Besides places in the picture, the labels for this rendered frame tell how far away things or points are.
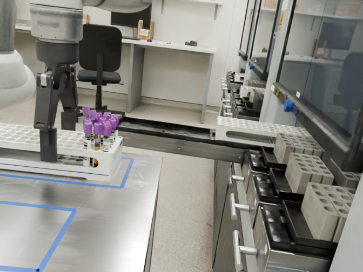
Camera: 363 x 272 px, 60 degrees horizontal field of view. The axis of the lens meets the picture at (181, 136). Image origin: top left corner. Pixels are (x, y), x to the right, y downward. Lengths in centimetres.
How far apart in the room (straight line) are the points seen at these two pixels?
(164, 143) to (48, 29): 50
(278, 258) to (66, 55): 51
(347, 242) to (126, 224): 33
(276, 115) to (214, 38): 344
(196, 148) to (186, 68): 359
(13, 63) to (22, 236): 77
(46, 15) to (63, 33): 4
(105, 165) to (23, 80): 67
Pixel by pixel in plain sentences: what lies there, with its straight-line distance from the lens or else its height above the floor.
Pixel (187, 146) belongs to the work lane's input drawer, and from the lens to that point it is 96.
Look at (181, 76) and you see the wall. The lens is 453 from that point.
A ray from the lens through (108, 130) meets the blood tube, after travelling 61.
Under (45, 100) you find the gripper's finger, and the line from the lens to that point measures 60.
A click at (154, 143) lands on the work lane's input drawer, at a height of 78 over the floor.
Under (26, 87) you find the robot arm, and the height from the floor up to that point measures 86.
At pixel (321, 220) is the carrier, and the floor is 86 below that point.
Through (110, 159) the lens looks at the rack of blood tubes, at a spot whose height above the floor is 87.
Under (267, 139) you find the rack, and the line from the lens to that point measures 108.
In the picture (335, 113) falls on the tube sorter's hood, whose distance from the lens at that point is 58.
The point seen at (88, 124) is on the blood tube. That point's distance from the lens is 62.
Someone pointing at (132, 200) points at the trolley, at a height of 82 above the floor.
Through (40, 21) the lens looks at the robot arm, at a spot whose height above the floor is 111.
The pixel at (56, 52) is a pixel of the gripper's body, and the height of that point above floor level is 106.
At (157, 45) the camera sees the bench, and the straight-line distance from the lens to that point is 383.
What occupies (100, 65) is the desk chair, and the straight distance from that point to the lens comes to 340.
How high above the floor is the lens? 113
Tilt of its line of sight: 19 degrees down
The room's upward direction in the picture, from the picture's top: 7 degrees clockwise
